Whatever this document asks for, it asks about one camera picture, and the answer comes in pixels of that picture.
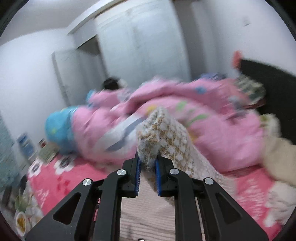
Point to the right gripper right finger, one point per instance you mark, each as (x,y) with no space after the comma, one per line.
(203,209)

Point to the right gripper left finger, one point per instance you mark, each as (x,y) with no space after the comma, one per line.
(91,211)

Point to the beige white knit garment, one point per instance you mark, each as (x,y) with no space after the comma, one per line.
(150,217)

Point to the pink floral bed blanket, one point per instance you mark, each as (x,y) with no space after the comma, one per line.
(49,184)

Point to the blue white box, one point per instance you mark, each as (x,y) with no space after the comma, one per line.
(26,146)

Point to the cream fleece garment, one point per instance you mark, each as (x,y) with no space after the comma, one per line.
(279,152)

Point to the pink floral duvet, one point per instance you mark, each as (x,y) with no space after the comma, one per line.
(104,130)

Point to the plaid cloth by headboard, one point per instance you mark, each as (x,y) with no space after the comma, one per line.
(253,89)

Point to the black headboard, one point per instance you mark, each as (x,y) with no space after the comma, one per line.
(280,93)

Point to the black object behind duvet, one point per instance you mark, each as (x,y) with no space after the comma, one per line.
(111,83)

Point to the red item on headboard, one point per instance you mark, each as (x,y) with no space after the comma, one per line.
(236,60)

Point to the white wardrobe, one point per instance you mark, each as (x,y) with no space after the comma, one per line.
(131,40)

